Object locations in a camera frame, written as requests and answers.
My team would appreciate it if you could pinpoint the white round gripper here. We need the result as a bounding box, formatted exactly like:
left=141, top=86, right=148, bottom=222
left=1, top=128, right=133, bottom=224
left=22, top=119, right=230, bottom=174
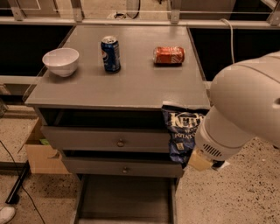
left=188, top=107, right=254, bottom=172

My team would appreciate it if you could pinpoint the blue Kettle chip bag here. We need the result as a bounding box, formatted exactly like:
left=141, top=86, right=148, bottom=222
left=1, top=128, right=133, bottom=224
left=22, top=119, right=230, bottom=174
left=161, top=101, right=208, bottom=168

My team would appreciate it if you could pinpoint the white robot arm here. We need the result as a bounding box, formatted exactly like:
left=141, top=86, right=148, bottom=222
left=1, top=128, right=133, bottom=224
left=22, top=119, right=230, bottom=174
left=188, top=52, right=280, bottom=171

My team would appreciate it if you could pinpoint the grey middle drawer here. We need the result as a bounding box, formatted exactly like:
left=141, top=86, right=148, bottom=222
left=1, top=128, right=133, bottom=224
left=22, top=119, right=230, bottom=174
left=62, top=157, right=184, bottom=178

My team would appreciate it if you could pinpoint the grey open bottom drawer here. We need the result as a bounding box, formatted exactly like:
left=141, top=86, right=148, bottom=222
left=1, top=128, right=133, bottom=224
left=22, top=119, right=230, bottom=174
left=71, top=175, right=178, bottom=224

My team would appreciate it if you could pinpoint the grey drawer cabinet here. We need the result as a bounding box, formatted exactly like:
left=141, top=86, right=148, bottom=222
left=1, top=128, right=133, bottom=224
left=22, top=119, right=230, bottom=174
left=24, top=24, right=212, bottom=179

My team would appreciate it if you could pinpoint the grey top drawer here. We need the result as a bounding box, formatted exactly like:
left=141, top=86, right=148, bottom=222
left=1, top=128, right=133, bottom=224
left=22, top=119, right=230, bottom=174
left=41, top=126, right=170, bottom=153

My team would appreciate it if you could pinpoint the orange soda can lying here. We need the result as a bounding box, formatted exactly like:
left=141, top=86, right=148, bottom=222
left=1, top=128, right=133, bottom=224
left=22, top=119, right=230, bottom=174
left=153, top=46, right=185, bottom=64

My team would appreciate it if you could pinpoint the blue Pepsi can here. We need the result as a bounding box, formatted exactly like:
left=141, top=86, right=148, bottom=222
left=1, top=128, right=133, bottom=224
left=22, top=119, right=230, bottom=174
left=101, top=36, right=121, bottom=73

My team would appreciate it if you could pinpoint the cardboard box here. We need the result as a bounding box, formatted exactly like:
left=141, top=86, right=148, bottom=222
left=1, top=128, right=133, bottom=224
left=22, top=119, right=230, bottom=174
left=24, top=119, right=69, bottom=174

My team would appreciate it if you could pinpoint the white ceramic bowl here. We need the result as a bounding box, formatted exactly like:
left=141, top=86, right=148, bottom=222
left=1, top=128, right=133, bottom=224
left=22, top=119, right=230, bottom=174
left=42, top=48, right=80, bottom=77

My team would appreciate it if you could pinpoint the black bar on floor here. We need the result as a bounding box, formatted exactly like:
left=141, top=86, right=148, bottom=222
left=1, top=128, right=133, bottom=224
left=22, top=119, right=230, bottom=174
left=5, top=161, right=30, bottom=205

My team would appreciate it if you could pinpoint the white shoe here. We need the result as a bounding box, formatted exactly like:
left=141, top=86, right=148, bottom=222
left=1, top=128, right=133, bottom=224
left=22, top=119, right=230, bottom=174
left=0, top=206, right=16, bottom=224

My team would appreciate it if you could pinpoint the white cable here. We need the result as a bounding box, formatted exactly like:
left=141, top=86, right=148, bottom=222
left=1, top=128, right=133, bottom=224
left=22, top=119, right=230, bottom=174
left=220, top=17, right=236, bottom=65

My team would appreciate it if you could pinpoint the black floor cable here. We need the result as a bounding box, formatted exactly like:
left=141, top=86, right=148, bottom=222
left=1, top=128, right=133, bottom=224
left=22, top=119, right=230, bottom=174
left=0, top=140, right=46, bottom=224

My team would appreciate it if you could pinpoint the metal railing frame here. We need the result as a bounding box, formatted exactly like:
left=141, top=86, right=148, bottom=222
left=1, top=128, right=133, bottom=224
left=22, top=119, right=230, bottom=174
left=0, top=0, right=279, bottom=29

